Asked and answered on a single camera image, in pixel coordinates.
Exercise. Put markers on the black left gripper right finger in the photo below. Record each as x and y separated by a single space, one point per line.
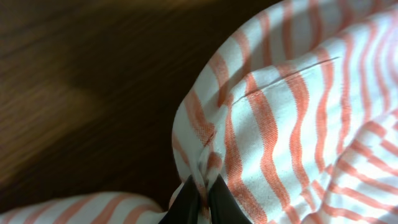
223 207

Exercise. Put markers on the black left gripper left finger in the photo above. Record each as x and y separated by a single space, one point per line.
185 208

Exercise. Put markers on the orange white striped shirt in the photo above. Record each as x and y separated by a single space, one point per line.
297 111

